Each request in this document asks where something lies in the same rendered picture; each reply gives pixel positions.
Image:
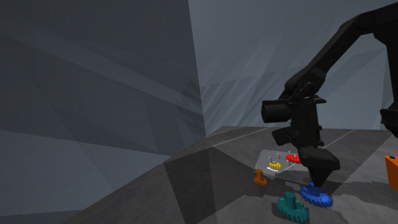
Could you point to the teal gear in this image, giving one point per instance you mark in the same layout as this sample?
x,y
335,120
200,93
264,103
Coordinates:
x,y
288,206

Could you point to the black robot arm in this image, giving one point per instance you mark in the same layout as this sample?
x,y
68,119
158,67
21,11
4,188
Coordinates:
x,y
292,105

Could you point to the orange gear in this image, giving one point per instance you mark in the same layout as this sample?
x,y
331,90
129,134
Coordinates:
x,y
259,179

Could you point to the red gear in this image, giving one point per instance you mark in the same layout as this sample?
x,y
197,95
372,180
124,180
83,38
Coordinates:
x,y
292,159

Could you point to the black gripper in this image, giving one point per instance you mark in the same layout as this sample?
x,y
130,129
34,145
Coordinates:
x,y
320,162

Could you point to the yellow gear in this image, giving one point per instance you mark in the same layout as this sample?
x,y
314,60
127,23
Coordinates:
x,y
275,166

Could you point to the blue gear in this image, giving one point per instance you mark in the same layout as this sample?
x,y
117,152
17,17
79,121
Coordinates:
x,y
314,195

